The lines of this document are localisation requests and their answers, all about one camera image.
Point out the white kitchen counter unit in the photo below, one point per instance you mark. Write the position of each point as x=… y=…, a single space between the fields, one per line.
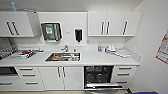
x=100 y=60

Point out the steel kitchen sink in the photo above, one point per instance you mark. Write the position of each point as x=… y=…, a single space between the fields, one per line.
x=63 y=57

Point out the black soap dispenser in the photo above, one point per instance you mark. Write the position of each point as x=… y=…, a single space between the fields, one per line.
x=78 y=35

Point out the small dish soap bottle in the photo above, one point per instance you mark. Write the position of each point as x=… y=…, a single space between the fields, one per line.
x=100 y=48

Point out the chrome faucet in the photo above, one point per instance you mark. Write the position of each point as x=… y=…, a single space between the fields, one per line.
x=65 y=49

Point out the open black dishwasher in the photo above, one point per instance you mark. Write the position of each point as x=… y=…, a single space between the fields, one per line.
x=101 y=76

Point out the grey paper towel dispenser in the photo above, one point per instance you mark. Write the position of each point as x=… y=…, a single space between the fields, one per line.
x=51 y=32

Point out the built-in black microwave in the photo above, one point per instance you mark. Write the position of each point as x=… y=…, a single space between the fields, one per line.
x=7 y=71

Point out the blue bottle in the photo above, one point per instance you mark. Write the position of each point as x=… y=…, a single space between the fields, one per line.
x=13 y=6

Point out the white wall cabinet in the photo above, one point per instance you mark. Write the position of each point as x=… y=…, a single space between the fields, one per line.
x=20 y=24
x=113 y=23

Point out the large wall poster sheet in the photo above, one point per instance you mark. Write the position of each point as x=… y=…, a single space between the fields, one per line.
x=163 y=46

